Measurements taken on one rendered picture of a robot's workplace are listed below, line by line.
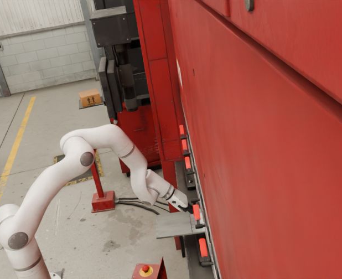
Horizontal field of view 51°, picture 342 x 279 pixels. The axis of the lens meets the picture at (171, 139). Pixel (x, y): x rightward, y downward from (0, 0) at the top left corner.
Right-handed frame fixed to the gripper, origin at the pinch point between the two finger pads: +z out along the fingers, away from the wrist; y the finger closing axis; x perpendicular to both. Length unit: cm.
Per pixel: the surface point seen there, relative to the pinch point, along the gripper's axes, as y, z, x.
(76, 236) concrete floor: 121, 10, 154
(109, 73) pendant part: 100, -65, 1
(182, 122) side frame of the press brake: 84, -6, -10
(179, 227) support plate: -4.2, 0.2, 10.1
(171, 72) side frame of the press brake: 84, -37, -31
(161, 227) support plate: -2.8, -5.4, 16.8
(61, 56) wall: 664, -116, 206
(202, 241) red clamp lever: -50, -18, -17
